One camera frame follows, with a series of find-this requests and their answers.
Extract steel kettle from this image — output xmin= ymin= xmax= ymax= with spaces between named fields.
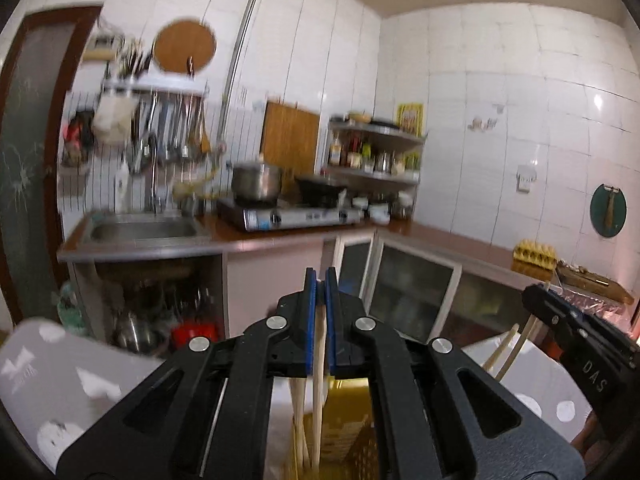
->
xmin=112 ymin=310 xmax=168 ymax=354

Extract brown door with glass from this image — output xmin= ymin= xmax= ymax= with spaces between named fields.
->
xmin=0 ymin=6 xmax=103 ymax=321

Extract white hanging cloth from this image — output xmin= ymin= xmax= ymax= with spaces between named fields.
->
xmin=92 ymin=92 xmax=138 ymax=143

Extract red pot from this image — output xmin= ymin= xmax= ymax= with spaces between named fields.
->
xmin=171 ymin=322 xmax=218 ymax=351

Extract grey printed tablecloth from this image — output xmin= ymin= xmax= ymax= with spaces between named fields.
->
xmin=0 ymin=317 xmax=596 ymax=480

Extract brown wooden tray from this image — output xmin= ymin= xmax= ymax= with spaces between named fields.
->
xmin=557 ymin=262 xmax=633 ymax=306

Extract yellow perforated utensil holder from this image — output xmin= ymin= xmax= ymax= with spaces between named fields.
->
xmin=285 ymin=377 xmax=381 ymax=480

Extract steel wall rack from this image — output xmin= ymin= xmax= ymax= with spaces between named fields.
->
xmin=100 ymin=76 xmax=211 ymax=97

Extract pink lace cloth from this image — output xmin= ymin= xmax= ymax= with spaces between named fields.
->
xmin=560 ymin=290 xmax=631 ymax=322

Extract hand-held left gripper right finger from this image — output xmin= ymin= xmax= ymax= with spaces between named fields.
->
xmin=325 ymin=266 xmax=586 ymax=480

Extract white dish soap bottle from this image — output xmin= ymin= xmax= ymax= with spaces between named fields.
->
xmin=114 ymin=155 xmax=130 ymax=213

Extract white kitchen cabinet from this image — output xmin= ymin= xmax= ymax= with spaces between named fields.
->
xmin=335 ymin=237 xmax=526 ymax=346

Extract steel faucet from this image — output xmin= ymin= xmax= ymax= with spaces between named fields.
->
xmin=142 ymin=132 xmax=164 ymax=216

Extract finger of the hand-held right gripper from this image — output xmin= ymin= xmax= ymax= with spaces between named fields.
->
xmin=522 ymin=285 xmax=586 ymax=361
xmin=542 ymin=285 xmax=626 ymax=348

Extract yellow wall poster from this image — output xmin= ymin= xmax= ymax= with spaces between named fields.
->
xmin=397 ymin=102 xmax=425 ymax=136

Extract white wall socket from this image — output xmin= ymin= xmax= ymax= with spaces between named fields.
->
xmin=515 ymin=165 xmax=538 ymax=193

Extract red and black hanging cloths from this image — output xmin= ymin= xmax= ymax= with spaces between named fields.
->
xmin=62 ymin=110 xmax=96 ymax=166

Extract row of condiment bottles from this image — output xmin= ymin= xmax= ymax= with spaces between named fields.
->
xmin=329 ymin=132 xmax=421 ymax=175

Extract row of hanging ladles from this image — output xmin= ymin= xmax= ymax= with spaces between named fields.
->
xmin=130 ymin=92 xmax=211 ymax=163

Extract green round wall board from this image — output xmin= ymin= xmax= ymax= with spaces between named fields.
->
xmin=590 ymin=183 xmax=627 ymax=236

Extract round wooden cutting board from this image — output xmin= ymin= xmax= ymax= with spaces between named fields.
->
xmin=152 ymin=19 xmax=218 ymax=75

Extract steel sink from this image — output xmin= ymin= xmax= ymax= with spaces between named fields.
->
xmin=57 ymin=210 xmax=216 ymax=262

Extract steel corner shelf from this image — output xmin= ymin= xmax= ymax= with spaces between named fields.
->
xmin=327 ymin=120 xmax=426 ymax=186

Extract yellow egg tray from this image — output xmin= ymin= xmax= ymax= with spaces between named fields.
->
xmin=514 ymin=240 xmax=558 ymax=267

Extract metal wall pipe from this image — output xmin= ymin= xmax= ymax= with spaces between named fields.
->
xmin=217 ymin=0 xmax=273 ymax=156

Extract group of jars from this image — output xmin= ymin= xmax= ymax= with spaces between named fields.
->
xmin=352 ymin=195 xmax=416 ymax=223

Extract rectangular wooden cutting board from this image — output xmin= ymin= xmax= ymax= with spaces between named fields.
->
xmin=261 ymin=101 xmax=321 ymax=176

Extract white electrical box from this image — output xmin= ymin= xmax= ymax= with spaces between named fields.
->
xmin=82 ymin=35 xmax=126 ymax=63

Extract brown kitchen counter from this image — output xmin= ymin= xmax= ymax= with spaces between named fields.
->
xmin=195 ymin=215 xmax=631 ymax=306

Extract steel cooking pot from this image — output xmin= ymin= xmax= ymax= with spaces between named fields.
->
xmin=231 ymin=161 xmax=283 ymax=206

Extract steel gas stove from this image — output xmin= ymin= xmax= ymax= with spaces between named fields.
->
xmin=216 ymin=197 xmax=362 ymax=232

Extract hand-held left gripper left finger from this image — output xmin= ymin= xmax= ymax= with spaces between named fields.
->
xmin=56 ymin=267 xmax=318 ymax=480

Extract knife holder with knives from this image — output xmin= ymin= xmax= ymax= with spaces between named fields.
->
xmin=120 ymin=45 xmax=151 ymax=78

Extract black wok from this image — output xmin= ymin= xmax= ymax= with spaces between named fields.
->
xmin=295 ymin=175 xmax=348 ymax=206

